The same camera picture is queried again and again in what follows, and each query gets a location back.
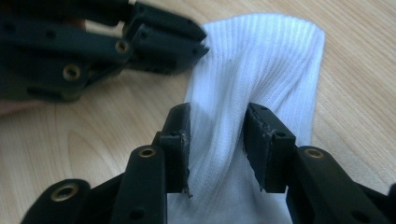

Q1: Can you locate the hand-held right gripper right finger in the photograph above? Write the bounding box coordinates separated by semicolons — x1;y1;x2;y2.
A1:
242;102;297;194

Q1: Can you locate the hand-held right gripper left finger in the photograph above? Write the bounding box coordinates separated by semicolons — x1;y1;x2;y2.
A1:
151;102;193;199

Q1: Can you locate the white sock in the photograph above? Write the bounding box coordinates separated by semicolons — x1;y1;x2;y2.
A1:
166;12;327;224

